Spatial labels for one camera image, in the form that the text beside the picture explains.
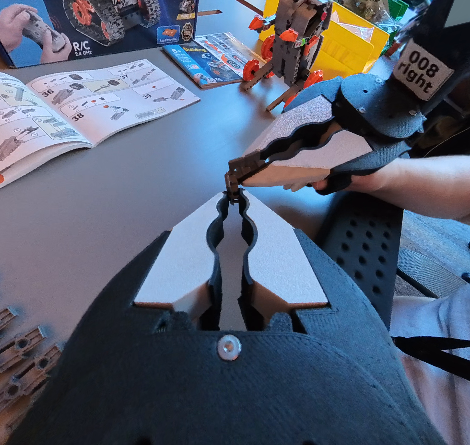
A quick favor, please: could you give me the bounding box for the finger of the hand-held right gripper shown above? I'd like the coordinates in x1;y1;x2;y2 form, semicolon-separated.
240;129;376;189
242;94;338;161

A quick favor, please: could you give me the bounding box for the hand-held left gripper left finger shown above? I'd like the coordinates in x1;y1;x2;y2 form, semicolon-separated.
134;192;226;330

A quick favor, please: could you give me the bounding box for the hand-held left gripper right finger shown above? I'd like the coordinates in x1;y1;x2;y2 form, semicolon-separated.
238;190;328;325

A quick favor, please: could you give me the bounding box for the grey track link chain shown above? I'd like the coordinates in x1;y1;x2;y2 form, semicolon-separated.
225;151;267;206

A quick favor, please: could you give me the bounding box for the group of grey links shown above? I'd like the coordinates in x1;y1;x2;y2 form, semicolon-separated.
0;306;63;428

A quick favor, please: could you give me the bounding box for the person's right forearm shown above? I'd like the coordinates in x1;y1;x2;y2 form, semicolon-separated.
382;154;470;221

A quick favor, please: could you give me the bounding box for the grey desk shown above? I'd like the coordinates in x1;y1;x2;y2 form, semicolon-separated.
0;0;404;438

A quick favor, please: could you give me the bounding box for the person's right hand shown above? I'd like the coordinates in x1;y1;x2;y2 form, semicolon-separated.
283;162;400;197

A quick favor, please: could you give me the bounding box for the yellow plastic bin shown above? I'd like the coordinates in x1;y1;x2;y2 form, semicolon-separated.
262;0;390;84

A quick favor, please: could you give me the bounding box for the grey orange toy robot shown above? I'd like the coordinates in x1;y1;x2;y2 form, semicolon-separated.
240;0;335;112

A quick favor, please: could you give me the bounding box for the blue building booklet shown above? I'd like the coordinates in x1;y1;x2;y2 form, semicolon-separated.
162;32;267;89

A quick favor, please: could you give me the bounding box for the open instruction booklet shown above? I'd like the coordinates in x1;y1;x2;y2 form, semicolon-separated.
0;59;201;189

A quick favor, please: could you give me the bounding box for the robot kit box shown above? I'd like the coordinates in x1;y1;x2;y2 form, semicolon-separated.
0;0;202;68

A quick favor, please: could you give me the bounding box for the black harness strap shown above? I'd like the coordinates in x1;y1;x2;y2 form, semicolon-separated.
393;336;470;373

